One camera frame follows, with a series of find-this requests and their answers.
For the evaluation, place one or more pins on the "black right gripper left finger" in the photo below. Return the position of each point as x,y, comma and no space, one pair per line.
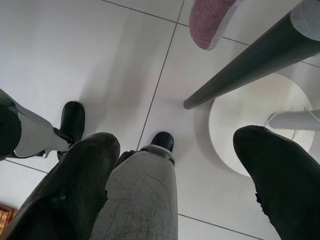
67,190

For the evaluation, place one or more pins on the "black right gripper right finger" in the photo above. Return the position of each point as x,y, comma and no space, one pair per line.
282,185

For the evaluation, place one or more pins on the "grey robot left leg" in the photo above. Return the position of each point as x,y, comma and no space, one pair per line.
32,135

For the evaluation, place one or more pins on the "grey robot leg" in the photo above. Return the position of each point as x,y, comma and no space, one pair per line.
142,195
32,135

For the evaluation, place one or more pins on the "orange patterned rug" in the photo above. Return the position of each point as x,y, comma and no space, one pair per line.
6,218

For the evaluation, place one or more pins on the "grey robot right leg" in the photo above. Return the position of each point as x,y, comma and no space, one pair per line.
142,195

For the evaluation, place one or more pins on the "white round lamp base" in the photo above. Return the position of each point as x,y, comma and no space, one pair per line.
250,105

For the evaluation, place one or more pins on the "dark grey metal pole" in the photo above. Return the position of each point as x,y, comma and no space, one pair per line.
250,67

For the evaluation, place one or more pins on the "pink fuzzy slipper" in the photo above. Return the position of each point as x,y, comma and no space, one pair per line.
210,22

